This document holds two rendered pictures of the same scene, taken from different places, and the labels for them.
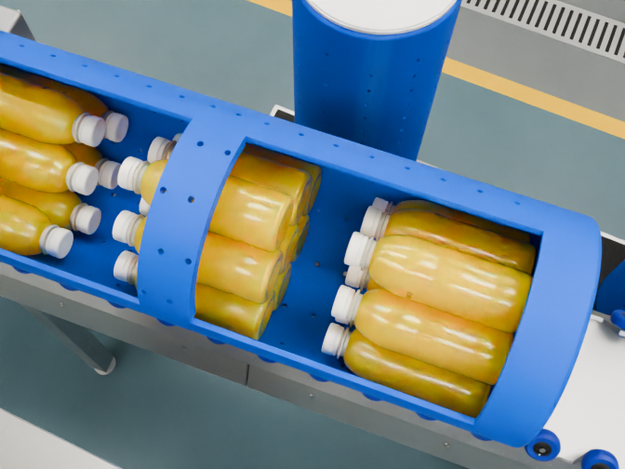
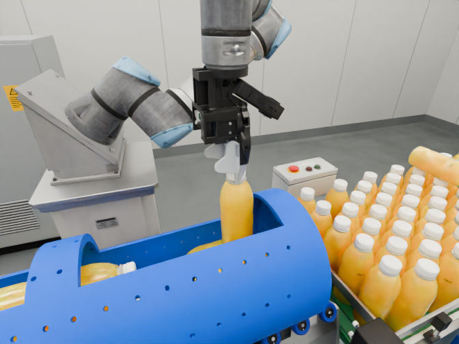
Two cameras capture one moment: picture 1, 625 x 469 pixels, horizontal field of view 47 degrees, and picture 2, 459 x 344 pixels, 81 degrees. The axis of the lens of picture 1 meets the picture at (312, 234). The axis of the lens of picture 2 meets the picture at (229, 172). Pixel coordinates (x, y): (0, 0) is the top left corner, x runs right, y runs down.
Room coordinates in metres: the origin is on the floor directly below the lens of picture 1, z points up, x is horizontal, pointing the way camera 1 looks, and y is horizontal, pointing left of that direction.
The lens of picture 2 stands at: (0.77, 0.14, 1.55)
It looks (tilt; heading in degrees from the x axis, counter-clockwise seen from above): 30 degrees down; 139
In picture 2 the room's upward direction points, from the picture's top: straight up
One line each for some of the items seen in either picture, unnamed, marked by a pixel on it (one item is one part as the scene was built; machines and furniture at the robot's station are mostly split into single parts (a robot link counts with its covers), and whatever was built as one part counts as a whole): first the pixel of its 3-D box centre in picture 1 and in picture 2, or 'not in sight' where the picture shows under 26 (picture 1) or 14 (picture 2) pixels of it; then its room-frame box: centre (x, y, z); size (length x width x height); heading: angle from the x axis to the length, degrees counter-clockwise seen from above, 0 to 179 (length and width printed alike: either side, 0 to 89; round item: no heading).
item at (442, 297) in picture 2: not in sight; (447, 280); (0.80, 0.83, 0.99); 0.07 x 0.07 x 0.19
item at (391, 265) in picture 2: not in sight; (390, 265); (0.70, 0.66, 1.09); 0.04 x 0.04 x 0.02
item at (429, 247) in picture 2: not in sight; (430, 248); (0.74, 0.78, 1.09); 0.04 x 0.04 x 0.02
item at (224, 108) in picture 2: not in sight; (221, 104); (0.43, 0.42, 1.43); 0.09 x 0.08 x 0.12; 71
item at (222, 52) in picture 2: not in sight; (226, 52); (0.43, 0.43, 1.51); 0.08 x 0.08 x 0.05
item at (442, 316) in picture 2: not in sight; (437, 327); (0.82, 0.73, 0.94); 0.03 x 0.02 x 0.08; 71
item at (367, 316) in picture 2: not in sight; (324, 267); (0.57, 0.66, 0.96); 0.40 x 0.01 x 0.03; 161
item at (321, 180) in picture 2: not in sight; (303, 179); (0.33, 0.87, 1.05); 0.20 x 0.10 x 0.10; 71
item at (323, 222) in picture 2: not in sight; (317, 233); (0.50, 0.73, 0.99); 0.07 x 0.07 x 0.19
